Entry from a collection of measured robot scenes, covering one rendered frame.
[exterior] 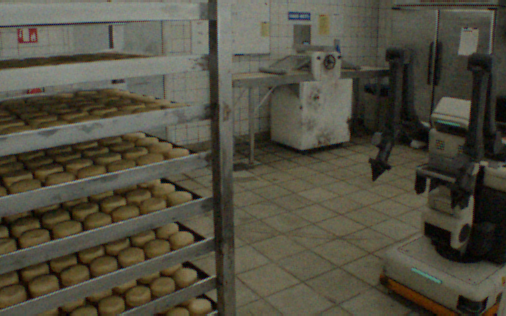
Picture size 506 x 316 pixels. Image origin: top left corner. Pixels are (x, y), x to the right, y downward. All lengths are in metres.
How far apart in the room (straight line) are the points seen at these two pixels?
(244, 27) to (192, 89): 1.02
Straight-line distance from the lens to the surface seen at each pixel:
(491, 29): 5.21
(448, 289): 2.43
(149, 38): 5.14
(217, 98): 0.80
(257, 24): 5.77
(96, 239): 0.78
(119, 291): 0.97
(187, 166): 0.82
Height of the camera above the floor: 1.47
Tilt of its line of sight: 16 degrees down
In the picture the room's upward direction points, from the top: straight up
